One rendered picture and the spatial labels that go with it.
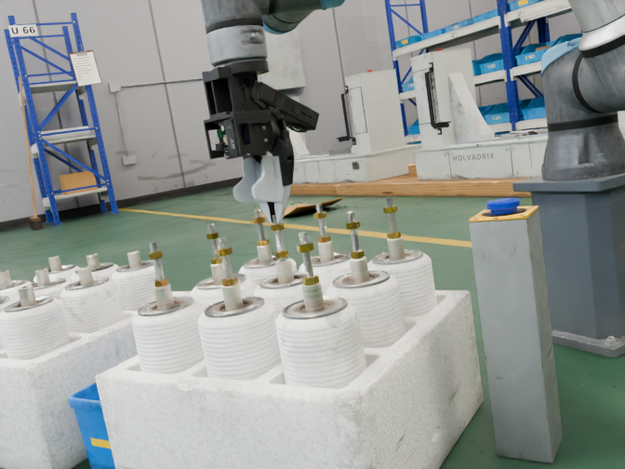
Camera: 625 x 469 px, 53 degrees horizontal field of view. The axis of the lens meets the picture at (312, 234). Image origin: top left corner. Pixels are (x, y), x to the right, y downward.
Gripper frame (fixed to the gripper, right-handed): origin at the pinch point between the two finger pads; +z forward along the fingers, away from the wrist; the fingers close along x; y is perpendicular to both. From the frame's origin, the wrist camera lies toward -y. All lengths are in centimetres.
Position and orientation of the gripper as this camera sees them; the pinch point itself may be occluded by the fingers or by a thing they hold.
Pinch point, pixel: (278, 211)
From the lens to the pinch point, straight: 86.6
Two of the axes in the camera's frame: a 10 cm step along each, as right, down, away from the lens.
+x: 6.7, 0.1, -7.4
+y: -7.2, 2.2, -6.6
